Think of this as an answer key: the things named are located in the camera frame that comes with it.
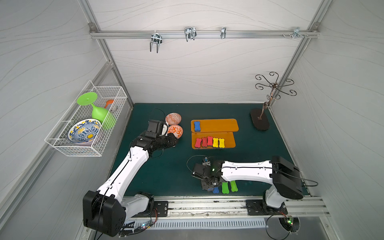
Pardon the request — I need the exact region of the green eraser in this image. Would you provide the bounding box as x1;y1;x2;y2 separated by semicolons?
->
230;181;238;193
222;182;230;194

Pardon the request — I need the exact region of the red eraser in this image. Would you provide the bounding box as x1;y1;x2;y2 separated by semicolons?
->
207;136;214;147
202;137;208;148
194;138;202;149

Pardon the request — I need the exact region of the yellow eraser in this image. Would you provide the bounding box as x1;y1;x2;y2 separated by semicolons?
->
219;139;226;148
212;138;219;148

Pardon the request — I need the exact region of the orange two-tier shelf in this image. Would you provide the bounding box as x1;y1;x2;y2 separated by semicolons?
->
191;119;239;150

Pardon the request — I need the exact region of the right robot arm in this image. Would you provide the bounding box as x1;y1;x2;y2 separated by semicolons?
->
191;156;304;209

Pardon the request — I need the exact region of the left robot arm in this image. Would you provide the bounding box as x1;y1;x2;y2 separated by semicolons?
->
83;134;178;237

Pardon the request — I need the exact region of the orange patterned bowl front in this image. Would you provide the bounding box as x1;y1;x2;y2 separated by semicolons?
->
167;125;184;139

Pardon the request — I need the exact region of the red patterned bowl rear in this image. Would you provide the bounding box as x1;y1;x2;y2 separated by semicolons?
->
166;113;182;126

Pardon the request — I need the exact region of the green plastic goblet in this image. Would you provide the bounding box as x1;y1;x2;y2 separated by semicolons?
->
77;92;117;130

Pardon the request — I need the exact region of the orange item in basket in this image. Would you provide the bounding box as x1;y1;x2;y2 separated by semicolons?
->
104;100;114;109

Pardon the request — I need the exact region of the metal jewelry stand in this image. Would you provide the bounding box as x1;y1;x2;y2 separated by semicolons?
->
250;72;297;131

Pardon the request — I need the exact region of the blue yellow patterned bowl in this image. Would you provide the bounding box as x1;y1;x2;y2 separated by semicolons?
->
68;119;102;144

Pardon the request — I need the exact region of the double metal hook left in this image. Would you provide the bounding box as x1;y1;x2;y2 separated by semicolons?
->
150;34;163;53

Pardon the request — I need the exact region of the double metal hook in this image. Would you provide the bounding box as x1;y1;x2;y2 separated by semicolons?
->
184;27;197;42
150;34;163;53

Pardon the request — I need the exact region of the double metal hook middle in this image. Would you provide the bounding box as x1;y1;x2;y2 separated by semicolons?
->
184;27;197;42

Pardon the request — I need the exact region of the aluminium crossbar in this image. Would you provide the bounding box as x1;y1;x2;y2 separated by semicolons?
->
90;30;321;40

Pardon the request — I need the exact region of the single metal hook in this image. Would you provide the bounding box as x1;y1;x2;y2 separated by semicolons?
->
221;27;227;40

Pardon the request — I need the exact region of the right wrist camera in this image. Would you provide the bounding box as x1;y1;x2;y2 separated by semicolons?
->
203;158;211;166

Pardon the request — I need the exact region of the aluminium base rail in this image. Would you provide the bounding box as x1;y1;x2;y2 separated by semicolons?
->
83;196;331;221

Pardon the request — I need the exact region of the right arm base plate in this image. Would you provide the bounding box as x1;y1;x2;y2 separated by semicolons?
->
246;200;288;216

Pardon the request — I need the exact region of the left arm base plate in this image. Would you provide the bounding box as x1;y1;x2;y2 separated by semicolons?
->
133;200;169;218

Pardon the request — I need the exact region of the white wire basket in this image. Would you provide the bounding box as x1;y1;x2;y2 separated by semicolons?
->
45;81;127;157

